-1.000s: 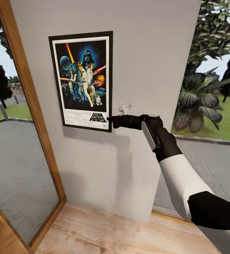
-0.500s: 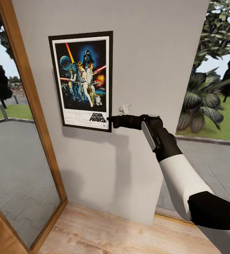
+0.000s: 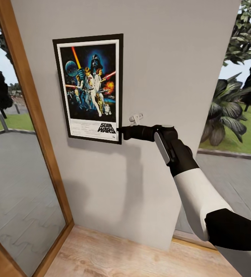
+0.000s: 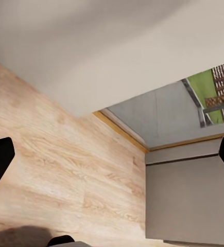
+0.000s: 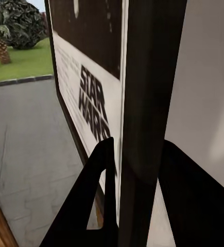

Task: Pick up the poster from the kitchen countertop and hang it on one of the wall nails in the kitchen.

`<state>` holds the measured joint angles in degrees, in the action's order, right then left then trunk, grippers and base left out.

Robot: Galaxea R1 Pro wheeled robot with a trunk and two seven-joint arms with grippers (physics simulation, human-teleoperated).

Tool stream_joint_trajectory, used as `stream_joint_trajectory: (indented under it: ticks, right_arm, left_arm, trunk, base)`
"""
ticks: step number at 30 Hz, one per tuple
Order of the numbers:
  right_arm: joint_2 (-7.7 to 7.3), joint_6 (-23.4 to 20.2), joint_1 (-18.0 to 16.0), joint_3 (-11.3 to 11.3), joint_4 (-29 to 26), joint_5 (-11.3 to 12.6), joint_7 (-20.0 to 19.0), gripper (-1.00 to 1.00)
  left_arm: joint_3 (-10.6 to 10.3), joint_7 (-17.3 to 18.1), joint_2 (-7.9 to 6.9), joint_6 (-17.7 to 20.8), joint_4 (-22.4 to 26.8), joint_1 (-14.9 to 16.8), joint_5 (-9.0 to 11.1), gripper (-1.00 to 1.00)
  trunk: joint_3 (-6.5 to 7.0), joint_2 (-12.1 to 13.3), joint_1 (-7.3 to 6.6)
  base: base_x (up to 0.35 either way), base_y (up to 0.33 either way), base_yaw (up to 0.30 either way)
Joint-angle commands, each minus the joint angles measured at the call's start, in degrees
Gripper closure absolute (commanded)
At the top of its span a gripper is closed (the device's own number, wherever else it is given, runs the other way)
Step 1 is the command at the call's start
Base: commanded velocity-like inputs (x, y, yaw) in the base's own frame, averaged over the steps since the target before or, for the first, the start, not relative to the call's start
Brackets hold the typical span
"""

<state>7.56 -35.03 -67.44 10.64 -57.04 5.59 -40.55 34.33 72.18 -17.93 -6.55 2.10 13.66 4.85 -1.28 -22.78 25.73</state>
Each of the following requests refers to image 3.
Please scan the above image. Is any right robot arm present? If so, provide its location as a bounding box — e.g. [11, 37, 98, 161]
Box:
[116, 113, 251, 277]

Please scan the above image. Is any poster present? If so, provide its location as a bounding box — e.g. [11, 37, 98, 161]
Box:
[53, 33, 123, 145]

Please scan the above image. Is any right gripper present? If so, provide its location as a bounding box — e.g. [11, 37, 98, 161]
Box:
[116, 125, 145, 140]

